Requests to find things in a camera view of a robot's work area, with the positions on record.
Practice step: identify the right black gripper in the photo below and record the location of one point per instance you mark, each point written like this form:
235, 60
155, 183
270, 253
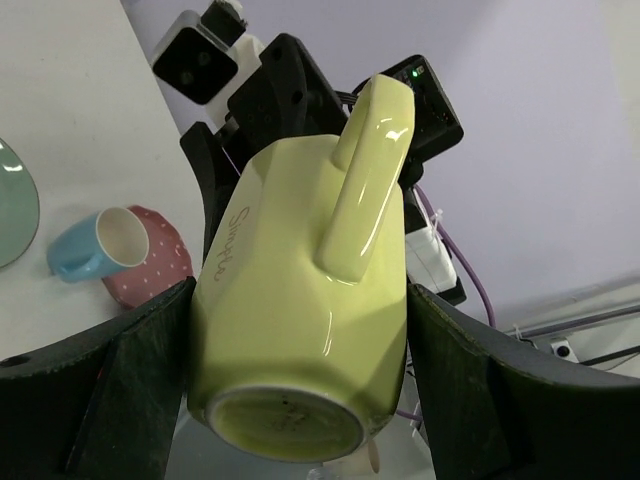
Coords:
289, 96

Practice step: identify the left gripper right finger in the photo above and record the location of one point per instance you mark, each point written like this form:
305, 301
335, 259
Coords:
496, 408

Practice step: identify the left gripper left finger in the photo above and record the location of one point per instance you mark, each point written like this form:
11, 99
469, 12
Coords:
103, 403

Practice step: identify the yellow green mug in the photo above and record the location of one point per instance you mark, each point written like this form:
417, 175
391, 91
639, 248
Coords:
299, 317

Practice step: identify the pink polka dot plate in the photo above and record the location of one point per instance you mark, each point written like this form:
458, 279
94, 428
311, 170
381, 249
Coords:
168, 263

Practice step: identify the light blue mug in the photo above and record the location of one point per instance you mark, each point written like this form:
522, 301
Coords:
105, 243

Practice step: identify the teal floral plate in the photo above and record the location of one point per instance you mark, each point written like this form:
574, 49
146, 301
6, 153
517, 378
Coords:
20, 206

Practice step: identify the aluminium frame rail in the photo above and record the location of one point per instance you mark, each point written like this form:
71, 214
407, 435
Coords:
597, 326

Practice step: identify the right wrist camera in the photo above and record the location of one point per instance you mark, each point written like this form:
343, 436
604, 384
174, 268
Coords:
207, 57

